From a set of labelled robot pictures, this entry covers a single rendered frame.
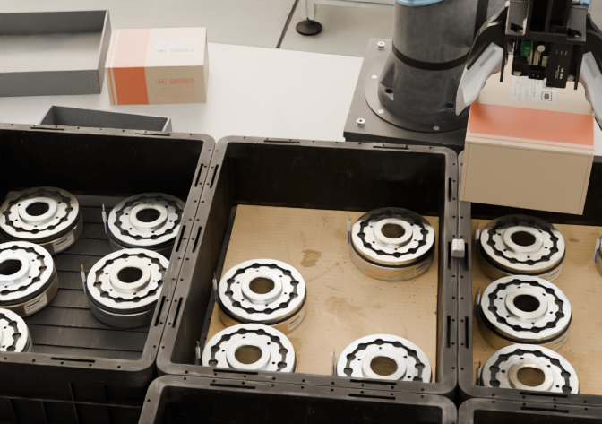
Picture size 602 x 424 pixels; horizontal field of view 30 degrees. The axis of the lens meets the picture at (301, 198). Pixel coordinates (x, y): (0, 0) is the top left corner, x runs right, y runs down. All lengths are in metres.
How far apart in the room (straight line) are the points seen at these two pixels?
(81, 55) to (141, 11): 1.55
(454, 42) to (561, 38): 0.59
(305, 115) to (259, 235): 0.47
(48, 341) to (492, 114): 0.56
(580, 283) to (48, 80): 0.97
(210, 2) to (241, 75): 1.66
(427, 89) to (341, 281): 0.39
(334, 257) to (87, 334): 0.31
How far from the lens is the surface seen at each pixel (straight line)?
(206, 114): 1.86
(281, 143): 1.40
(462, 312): 1.19
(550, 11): 1.01
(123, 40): 1.93
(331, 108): 1.86
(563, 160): 1.09
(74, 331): 1.33
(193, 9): 3.56
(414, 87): 1.64
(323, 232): 1.42
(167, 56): 1.87
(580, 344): 1.32
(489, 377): 1.22
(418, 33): 1.59
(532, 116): 1.12
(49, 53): 2.05
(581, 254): 1.43
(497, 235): 1.38
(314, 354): 1.27
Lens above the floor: 1.77
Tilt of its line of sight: 39 degrees down
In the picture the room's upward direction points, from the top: 1 degrees counter-clockwise
